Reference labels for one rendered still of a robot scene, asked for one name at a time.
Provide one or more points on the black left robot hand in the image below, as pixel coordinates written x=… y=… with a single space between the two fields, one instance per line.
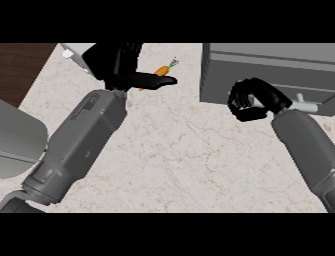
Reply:
x=115 y=63

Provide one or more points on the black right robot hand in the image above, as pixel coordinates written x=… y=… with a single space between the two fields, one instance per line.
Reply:
x=266 y=95

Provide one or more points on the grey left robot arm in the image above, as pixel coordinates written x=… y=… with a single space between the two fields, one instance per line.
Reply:
x=83 y=133

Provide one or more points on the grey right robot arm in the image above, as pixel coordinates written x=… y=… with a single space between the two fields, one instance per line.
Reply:
x=307 y=150

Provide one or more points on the orange carrot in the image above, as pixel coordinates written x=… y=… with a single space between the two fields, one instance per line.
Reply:
x=161 y=70

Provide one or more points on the grey cabinet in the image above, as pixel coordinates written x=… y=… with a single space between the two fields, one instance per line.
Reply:
x=233 y=66

